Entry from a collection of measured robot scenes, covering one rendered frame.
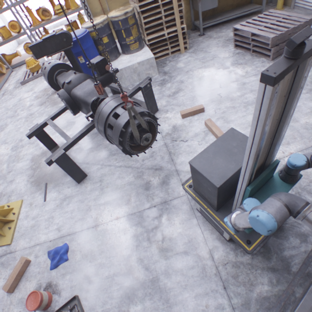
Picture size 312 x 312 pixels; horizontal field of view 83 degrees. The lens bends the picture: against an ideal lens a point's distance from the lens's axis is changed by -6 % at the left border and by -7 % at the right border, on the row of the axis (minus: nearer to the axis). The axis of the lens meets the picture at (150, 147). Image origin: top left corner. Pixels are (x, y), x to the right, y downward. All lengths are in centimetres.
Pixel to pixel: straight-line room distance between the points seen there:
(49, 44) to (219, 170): 355
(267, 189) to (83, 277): 211
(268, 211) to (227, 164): 77
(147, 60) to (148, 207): 313
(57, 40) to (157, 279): 392
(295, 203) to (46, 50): 407
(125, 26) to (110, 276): 445
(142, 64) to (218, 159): 323
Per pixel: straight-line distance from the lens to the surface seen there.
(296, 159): 165
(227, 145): 177
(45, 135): 375
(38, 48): 417
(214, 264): 223
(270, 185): 175
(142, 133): 189
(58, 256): 284
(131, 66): 442
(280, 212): 98
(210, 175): 159
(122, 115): 189
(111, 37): 486
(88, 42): 440
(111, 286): 243
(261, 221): 95
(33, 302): 270
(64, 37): 404
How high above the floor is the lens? 222
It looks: 48 degrees down
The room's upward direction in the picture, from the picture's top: 22 degrees counter-clockwise
